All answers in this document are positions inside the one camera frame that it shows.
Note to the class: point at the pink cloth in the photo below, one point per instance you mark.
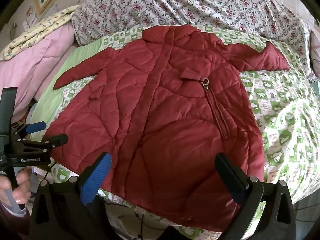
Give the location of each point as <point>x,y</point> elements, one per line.
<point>315,55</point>

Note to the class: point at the person's left forearm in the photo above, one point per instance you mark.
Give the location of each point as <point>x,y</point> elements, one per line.
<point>10,222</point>

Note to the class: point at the pink and yellow quilt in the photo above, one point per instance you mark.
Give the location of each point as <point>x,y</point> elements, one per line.
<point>37,60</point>

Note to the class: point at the paper note on wall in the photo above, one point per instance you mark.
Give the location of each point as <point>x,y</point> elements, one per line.
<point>30,13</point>

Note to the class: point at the person's left hand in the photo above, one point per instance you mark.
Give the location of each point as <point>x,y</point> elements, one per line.
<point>23,187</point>

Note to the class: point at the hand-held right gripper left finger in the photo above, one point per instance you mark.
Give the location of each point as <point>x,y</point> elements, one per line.
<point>98,177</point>

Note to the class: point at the red quilted jacket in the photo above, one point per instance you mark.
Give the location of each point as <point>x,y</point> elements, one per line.
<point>160,110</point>

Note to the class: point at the green printed bed sheet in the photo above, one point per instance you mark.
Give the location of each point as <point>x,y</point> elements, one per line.
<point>280,120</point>

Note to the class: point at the red floral quilt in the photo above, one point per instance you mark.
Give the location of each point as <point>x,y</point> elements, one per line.
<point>190,7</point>

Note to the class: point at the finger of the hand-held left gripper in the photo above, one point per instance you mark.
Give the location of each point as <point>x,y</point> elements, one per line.
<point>58,140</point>
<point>37,125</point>

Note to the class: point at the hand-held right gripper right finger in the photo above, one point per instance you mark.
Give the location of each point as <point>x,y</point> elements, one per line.
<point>228,176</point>

